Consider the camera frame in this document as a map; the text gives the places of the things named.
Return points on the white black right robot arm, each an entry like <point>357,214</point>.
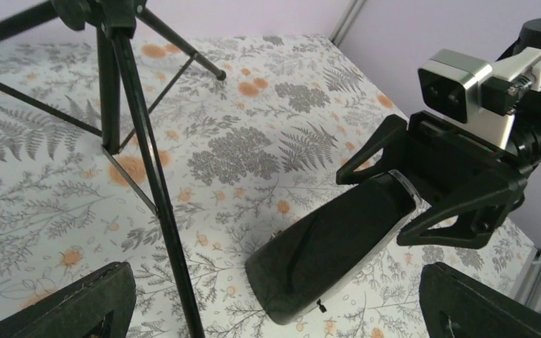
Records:
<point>526,131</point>

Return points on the black music stand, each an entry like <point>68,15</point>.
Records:
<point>124,111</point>

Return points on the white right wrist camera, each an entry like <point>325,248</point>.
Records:
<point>477,96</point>

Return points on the black metronome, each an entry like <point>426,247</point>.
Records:
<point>303,266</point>

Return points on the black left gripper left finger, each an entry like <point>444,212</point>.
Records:
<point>100,304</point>

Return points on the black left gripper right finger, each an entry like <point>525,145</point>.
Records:
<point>455,305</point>

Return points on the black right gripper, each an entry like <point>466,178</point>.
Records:
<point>471,184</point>

